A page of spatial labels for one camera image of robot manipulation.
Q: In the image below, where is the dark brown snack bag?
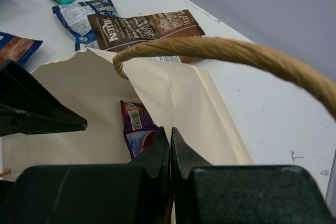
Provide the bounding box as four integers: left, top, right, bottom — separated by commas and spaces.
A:
88, 9, 206, 52

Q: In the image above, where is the purple snack packet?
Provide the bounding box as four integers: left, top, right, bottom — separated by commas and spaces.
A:
120, 100, 163, 159

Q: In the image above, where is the blue Burts crisps bag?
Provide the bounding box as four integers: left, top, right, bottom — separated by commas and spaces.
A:
0, 32, 43, 66

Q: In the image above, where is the blue snack packet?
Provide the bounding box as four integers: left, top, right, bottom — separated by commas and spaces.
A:
52, 0, 118, 51

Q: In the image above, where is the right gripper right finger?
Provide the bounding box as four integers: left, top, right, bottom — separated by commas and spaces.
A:
171, 128, 335, 223

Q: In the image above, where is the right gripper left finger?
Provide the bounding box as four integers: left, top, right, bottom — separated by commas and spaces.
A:
1, 131, 171, 223

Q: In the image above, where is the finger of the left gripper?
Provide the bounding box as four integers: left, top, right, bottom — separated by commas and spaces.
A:
1, 59, 88, 136

